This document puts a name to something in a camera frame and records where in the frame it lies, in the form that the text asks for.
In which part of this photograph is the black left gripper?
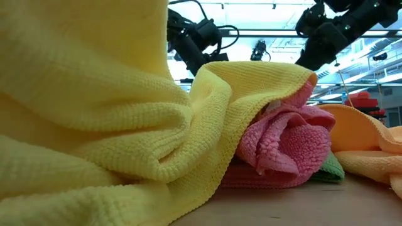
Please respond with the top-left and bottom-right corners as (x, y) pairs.
(175, 34), (229, 76)

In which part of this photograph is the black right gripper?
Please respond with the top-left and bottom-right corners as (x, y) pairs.
(296, 23), (348, 72)

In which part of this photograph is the orange microfiber towel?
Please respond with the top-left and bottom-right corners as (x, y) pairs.
(317, 103), (402, 200)

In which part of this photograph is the pink microfiber towel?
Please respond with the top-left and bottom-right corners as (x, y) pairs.
(219, 80), (337, 189)

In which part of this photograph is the yellow microfiber towel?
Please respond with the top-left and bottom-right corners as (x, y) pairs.
(0, 0), (318, 226)

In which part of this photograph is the green microfiber towel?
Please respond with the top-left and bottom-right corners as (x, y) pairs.
(310, 150), (345, 185)

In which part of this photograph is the black overhead crossbar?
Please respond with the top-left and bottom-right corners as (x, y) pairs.
(219, 28), (402, 38)

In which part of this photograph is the red stacked toolbox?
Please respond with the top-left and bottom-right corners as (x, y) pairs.
(344, 90), (388, 119)

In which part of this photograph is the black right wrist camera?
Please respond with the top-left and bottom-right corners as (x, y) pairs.
(295, 3), (327, 35)

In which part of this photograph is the black overhead camera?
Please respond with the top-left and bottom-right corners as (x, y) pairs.
(250, 40), (268, 62)

